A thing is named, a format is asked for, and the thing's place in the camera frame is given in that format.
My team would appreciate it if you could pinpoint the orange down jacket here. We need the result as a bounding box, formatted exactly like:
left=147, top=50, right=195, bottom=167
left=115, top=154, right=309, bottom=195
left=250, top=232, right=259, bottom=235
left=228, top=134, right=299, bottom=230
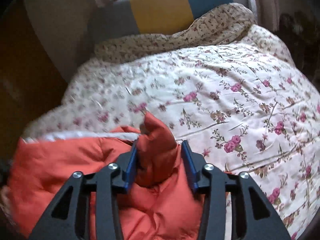
left=7, top=113, right=210, bottom=239

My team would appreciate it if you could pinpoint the floral white quilt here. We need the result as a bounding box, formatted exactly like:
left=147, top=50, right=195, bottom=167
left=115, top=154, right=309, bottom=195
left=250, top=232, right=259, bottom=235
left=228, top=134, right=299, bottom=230
left=24, top=25, right=319, bottom=239

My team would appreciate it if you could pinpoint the dark wooden wardrobe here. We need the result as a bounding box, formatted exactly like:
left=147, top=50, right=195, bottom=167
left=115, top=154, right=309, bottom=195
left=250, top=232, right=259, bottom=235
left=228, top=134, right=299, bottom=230
left=0, top=0, right=68, bottom=170

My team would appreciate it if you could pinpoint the cluttered wooden nightstand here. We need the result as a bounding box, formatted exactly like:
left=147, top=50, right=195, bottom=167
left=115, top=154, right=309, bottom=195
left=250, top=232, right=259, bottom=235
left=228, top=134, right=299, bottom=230
left=275, top=11, right=319, bottom=85

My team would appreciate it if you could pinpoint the pale right curtain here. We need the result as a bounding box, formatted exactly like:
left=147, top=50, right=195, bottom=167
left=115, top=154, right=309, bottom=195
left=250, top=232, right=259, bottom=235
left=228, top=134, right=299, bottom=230
left=248, top=0, right=280, bottom=31

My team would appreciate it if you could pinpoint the grey yellow blue headboard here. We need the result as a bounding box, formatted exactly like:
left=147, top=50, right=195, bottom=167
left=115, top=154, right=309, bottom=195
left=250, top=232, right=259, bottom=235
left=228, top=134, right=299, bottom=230
left=88, top=0, right=233, bottom=44

